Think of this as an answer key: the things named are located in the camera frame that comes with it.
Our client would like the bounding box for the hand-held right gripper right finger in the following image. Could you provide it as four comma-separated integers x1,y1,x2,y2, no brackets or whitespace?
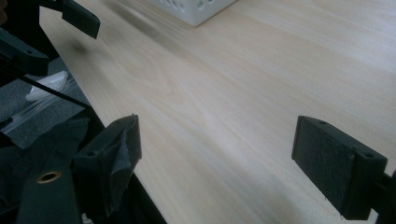
290,115,389,221

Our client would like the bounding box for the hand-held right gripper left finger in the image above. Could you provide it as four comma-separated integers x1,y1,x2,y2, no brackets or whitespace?
72,114,143,219

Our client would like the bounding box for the white plastic basket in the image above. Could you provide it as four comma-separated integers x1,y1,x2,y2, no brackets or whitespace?
148,0,238,28

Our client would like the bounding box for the white object on floor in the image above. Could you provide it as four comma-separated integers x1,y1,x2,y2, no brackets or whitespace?
25,70,70,103

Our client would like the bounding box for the clear plastic bag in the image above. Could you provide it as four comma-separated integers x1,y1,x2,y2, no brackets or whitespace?
0,77,87,135

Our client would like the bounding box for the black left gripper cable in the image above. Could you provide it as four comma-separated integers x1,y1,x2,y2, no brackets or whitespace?
0,68,92,109

